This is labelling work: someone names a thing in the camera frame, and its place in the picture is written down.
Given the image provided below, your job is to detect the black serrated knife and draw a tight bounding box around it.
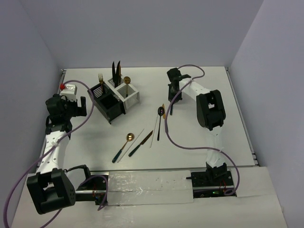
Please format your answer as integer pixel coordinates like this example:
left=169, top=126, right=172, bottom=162
left=112, top=61, right=116, bottom=87

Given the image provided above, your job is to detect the gold spoon green handle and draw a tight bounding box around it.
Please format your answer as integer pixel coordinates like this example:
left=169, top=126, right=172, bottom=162
left=112, top=133, right=134, bottom=163
left=123, top=76, right=131, bottom=97

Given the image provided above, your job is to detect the gold knife green handle short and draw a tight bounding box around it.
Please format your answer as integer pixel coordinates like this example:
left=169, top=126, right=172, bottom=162
left=119, top=65, right=121, bottom=83

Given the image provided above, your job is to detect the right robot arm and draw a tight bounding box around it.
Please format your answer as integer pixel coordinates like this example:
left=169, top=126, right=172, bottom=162
left=164, top=65, right=228, bottom=186

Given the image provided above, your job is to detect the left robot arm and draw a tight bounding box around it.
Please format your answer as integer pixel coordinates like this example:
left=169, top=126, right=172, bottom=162
left=27, top=94, right=87, bottom=214

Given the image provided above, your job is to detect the black spoon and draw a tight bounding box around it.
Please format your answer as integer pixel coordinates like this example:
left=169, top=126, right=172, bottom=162
left=157, top=106, right=163, bottom=141

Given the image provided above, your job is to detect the black utensil caddy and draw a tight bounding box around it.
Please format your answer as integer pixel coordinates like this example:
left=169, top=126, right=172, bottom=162
left=87, top=83, right=126, bottom=124

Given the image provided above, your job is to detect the white utensil caddy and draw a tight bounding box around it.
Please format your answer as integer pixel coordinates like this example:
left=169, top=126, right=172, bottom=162
left=105, top=76, right=140, bottom=112

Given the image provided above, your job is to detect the white chopstick long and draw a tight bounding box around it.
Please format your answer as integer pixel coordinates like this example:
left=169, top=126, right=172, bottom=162
left=116, top=128, right=144, bottom=163

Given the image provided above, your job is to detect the silver tape sheet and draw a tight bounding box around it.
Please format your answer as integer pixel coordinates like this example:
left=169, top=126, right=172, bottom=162
left=107, top=171, right=194, bottom=206

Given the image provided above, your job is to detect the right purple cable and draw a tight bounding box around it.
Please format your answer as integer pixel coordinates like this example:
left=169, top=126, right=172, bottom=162
left=164, top=64, right=240, bottom=196

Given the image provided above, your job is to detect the purple cable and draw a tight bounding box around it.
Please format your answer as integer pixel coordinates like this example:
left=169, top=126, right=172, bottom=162
left=164, top=64, right=240, bottom=196
left=3, top=79, right=109, bottom=228

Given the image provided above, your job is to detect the gold knife dark handle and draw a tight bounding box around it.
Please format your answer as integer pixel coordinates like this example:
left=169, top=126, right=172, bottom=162
left=128, top=131, right=153, bottom=157

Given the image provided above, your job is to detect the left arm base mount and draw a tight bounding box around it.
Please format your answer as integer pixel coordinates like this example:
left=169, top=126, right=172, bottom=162
left=75, top=175, right=108, bottom=206

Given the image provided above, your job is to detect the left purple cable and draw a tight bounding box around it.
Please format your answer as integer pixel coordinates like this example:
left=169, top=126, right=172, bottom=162
left=3, top=79, right=109, bottom=228

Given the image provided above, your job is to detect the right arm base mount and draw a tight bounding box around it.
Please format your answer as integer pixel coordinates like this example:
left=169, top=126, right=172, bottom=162
left=186, top=171, right=234, bottom=199

